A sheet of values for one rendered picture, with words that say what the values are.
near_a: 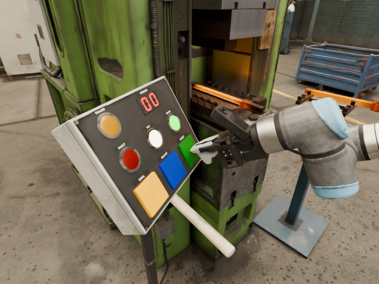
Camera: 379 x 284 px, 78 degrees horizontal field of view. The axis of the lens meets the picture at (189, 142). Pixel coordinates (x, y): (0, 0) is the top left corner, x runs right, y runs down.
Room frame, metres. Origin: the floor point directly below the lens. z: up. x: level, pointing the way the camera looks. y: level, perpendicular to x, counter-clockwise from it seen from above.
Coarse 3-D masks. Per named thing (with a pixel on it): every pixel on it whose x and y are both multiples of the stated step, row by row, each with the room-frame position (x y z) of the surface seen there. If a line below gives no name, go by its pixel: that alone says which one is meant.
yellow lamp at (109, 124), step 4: (104, 116) 0.44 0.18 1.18; (108, 116) 0.45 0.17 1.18; (100, 120) 0.43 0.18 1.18; (104, 120) 0.43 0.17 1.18; (108, 120) 0.44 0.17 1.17; (112, 120) 0.45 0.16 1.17; (100, 124) 0.42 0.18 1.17; (104, 124) 0.43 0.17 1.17; (108, 124) 0.43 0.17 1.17; (112, 124) 0.44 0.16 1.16; (116, 124) 0.45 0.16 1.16; (104, 128) 0.42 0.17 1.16; (108, 128) 0.43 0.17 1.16; (112, 128) 0.43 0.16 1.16; (116, 128) 0.44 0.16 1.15; (104, 132) 0.41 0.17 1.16; (108, 132) 0.42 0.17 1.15; (112, 132) 0.43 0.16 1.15; (116, 132) 0.43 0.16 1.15
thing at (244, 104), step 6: (204, 90) 1.15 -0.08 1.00; (210, 90) 1.13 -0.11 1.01; (222, 96) 1.06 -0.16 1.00; (228, 96) 1.04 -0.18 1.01; (240, 102) 0.96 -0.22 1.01; (246, 102) 0.96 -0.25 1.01; (240, 108) 0.96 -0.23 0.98; (246, 108) 0.95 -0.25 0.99; (252, 108) 0.93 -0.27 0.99; (258, 108) 0.90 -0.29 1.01; (264, 108) 0.90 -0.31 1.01
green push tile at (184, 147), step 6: (186, 138) 0.59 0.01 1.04; (180, 144) 0.56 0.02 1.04; (186, 144) 0.57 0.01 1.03; (192, 144) 0.60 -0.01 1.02; (180, 150) 0.55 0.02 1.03; (186, 150) 0.56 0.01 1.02; (186, 156) 0.55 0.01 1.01; (192, 156) 0.56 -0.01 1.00; (198, 156) 0.58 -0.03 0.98; (186, 162) 0.54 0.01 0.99; (192, 162) 0.55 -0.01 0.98
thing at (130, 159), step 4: (124, 152) 0.42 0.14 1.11; (128, 152) 0.42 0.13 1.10; (132, 152) 0.43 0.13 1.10; (124, 156) 0.41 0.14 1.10; (128, 156) 0.41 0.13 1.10; (132, 156) 0.42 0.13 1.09; (136, 156) 0.43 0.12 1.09; (124, 160) 0.40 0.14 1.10; (128, 160) 0.41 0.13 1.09; (132, 160) 0.42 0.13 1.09; (136, 160) 0.42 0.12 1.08; (124, 164) 0.40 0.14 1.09; (128, 164) 0.40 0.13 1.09; (132, 164) 0.41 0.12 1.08; (136, 164) 0.42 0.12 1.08; (132, 168) 0.40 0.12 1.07
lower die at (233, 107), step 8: (192, 88) 1.21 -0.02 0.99; (216, 88) 1.21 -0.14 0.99; (208, 96) 1.09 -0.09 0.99; (216, 96) 1.07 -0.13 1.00; (192, 104) 1.05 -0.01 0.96; (200, 104) 1.01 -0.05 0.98; (208, 104) 1.01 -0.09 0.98; (224, 104) 0.99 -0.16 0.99; (232, 104) 0.99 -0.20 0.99; (200, 112) 1.01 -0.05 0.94; (208, 112) 0.97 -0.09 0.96; (232, 112) 0.94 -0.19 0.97; (240, 112) 0.97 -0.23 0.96; (248, 112) 1.01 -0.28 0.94
